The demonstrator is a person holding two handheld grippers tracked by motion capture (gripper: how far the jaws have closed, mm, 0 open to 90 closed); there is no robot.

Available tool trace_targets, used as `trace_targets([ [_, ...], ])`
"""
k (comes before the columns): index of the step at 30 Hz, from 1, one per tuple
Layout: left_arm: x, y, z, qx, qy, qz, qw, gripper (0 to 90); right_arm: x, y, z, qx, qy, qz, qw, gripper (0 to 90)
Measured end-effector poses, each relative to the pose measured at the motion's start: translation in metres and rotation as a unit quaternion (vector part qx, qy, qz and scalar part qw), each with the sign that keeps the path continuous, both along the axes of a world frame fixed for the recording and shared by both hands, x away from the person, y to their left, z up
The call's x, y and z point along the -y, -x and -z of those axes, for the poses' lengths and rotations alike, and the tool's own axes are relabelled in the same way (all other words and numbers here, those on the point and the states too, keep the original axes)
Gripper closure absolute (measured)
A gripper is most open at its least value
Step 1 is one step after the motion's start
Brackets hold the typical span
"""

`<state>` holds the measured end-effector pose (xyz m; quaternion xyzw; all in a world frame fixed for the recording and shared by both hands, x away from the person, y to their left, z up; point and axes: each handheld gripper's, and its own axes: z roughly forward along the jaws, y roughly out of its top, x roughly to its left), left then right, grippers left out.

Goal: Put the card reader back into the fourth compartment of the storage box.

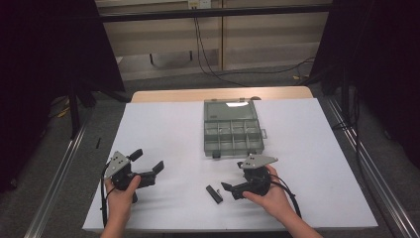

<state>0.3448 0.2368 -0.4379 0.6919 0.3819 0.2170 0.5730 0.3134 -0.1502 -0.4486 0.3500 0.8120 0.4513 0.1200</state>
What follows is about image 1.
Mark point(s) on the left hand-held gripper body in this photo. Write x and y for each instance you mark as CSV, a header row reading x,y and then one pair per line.
x,y
116,163

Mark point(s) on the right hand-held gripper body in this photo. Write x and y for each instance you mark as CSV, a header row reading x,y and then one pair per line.
x,y
257,161

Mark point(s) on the small black stick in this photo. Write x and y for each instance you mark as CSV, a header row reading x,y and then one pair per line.
x,y
214,194

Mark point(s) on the grey plastic compartment box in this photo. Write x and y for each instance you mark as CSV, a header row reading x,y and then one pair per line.
x,y
232,132

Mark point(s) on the person's left hand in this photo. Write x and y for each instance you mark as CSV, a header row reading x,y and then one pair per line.
x,y
120,201

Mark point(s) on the person's right hand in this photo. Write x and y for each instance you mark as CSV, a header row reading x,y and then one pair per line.
x,y
275,198

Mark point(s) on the small black floor item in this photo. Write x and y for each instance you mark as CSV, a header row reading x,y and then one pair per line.
x,y
98,142

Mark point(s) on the white table sheet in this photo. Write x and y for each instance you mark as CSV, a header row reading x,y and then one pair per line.
x,y
171,132

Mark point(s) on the small brown round object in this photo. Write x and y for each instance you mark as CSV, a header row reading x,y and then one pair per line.
x,y
256,97

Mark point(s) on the black metal stand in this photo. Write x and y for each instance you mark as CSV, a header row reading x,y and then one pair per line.
x,y
345,99
74,112

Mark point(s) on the yellow floor item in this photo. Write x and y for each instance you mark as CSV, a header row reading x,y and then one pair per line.
x,y
298,77
63,112

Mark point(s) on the black curtain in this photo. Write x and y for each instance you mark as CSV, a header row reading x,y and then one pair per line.
x,y
379,49
39,66

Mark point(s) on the black horizontal bar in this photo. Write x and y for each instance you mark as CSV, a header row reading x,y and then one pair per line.
x,y
211,12

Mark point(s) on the metal floor rail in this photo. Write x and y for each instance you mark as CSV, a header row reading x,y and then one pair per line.
x,y
373,172
56,185

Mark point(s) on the white wall outlet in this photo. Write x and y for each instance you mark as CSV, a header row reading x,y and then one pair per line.
x,y
199,4

